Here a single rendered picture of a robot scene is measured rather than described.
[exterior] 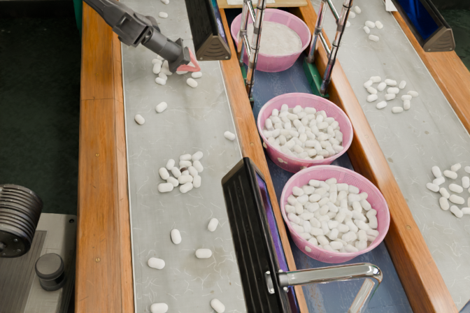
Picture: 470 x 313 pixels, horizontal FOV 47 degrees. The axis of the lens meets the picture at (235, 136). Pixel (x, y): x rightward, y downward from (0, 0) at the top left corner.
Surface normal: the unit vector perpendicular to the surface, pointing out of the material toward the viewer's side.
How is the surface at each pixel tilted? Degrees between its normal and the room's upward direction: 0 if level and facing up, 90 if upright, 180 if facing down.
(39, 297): 1
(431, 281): 0
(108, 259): 0
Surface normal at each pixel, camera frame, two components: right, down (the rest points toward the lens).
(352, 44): 0.09, -0.68
